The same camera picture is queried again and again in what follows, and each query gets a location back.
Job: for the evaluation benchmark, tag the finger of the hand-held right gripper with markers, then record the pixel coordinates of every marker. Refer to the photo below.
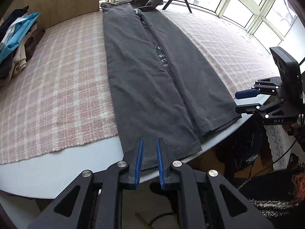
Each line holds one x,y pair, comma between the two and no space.
247,108
245,93

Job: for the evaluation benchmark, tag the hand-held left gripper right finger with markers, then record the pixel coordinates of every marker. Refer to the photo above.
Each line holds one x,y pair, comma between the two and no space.
160,167

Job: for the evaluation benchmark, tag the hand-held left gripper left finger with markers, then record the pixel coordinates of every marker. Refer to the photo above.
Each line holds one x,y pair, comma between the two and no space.
139,167

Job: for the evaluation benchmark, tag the grey t-shirt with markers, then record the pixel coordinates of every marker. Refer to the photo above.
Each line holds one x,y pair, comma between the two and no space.
143,76

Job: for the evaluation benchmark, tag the white lace cloth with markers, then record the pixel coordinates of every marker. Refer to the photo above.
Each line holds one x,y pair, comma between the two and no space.
276,140

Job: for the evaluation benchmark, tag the person's torso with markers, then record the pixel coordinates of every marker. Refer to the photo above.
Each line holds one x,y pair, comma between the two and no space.
266,188

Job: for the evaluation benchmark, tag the pink plaid blanket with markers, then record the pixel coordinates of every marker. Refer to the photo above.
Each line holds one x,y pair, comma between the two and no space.
59,88

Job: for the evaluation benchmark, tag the beige folded garment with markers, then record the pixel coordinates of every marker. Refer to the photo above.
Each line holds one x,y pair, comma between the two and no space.
19,59

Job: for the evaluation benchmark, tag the brown folded garment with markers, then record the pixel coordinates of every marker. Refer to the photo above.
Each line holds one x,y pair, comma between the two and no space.
35,40

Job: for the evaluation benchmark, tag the dark grey folded garment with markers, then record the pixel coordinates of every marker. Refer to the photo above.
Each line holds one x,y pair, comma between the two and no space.
4,69

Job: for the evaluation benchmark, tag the light blue folded garment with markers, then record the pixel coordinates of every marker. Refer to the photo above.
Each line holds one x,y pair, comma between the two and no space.
21,33

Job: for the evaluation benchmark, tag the wooden board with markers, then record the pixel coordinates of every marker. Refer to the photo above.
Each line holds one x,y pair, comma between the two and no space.
59,0

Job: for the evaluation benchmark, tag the white folded garment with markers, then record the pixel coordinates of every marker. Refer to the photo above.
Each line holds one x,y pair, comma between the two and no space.
13,27

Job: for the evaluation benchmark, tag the navy folded garment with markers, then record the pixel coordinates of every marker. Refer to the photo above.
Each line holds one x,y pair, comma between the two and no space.
14,16

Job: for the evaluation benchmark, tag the white window frame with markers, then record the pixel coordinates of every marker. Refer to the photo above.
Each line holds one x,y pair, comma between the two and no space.
257,16

